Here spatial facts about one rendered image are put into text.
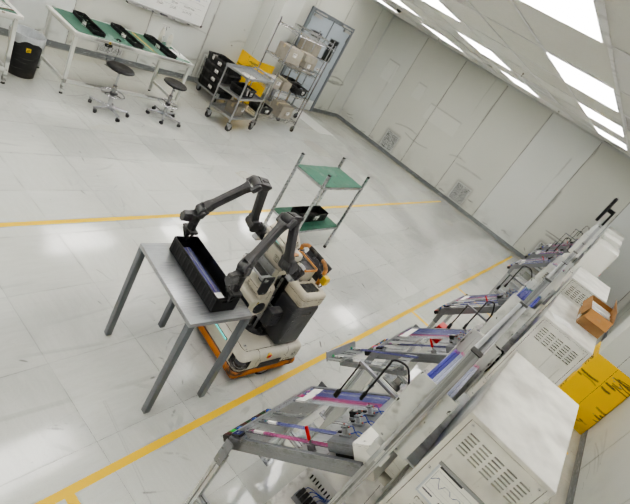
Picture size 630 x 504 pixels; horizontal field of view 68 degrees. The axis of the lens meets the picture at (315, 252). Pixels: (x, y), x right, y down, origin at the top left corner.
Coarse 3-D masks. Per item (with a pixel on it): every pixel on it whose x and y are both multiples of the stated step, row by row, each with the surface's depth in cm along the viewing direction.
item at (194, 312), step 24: (168, 264) 286; (168, 288) 269; (192, 288) 279; (120, 312) 315; (168, 312) 346; (192, 312) 263; (216, 312) 273; (240, 312) 284; (168, 360) 269; (216, 360) 306; (144, 408) 288
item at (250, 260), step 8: (280, 216) 272; (280, 224) 268; (288, 224) 268; (272, 232) 267; (280, 232) 269; (264, 240) 265; (272, 240) 267; (256, 248) 264; (264, 248) 265; (248, 256) 262; (256, 256) 262; (240, 264) 261; (248, 264) 260
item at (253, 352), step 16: (208, 336) 355; (224, 336) 342; (240, 336) 347; (256, 336) 356; (240, 352) 335; (256, 352) 342; (272, 352) 354; (288, 352) 368; (224, 368) 342; (240, 368) 338; (256, 368) 353
